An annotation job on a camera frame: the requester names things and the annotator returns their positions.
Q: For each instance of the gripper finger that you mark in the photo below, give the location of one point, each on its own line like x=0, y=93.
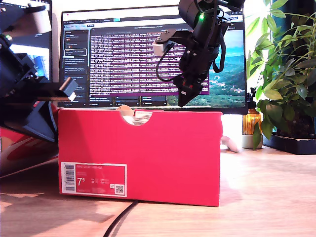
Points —
x=43, y=123

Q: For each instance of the amber pump bottle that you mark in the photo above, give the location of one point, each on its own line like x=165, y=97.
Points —
x=250, y=121

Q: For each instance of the red shoebox lid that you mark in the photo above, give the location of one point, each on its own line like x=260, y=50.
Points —
x=14, y=150

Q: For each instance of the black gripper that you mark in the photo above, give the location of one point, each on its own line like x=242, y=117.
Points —
x=197, y=64

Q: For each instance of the red Nike shoebox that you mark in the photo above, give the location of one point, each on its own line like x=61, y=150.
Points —
x=148, y=158

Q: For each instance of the white curved object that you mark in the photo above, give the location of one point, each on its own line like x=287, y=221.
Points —
x=232, y=145

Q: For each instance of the dark rectangular planter tray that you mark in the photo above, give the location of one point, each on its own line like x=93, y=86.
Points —
x=293, y=145

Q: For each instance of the small black computer monitor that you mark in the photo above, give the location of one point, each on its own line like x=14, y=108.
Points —
x=42, y=61

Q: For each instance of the green leafy houseplant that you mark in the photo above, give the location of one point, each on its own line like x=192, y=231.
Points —
x=291, y=74

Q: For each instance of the white round pot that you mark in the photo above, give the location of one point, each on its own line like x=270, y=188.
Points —
x=248, y=142

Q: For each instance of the white leather sneaker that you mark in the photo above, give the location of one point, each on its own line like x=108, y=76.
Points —
x=139, y=121

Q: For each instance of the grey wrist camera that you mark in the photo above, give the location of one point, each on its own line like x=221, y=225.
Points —
x=40, y=22
x=159, y=48

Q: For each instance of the large widescreen computer monitor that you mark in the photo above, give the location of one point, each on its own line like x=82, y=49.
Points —
x=123, y=61

